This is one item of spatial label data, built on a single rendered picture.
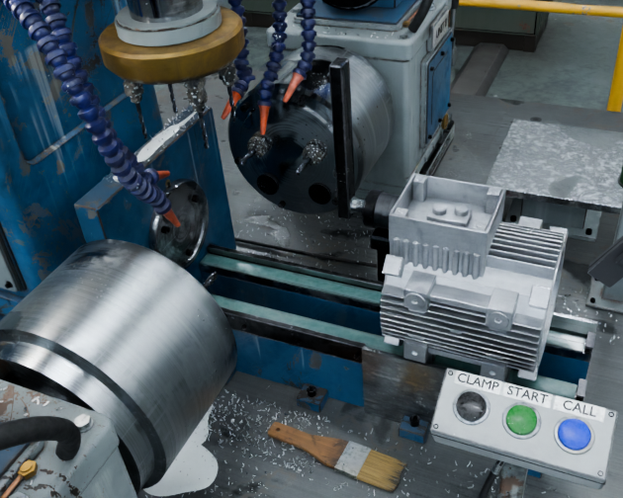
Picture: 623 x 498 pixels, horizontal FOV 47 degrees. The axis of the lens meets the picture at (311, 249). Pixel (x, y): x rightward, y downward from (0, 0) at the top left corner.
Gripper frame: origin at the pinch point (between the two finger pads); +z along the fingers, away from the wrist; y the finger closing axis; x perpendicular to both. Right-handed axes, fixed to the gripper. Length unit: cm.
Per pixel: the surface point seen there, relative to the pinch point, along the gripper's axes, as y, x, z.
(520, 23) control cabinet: -322, -5, 117
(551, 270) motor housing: -2.2, -3.3, 8.0
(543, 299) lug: 1.2, -2.6, 9.6
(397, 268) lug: 1.1, -17.7, 18.4
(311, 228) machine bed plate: -38, -30, 58
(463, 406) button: 18.4, -6.1, 13.0
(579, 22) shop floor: -375, 26, 118
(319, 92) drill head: -28, -41, 24
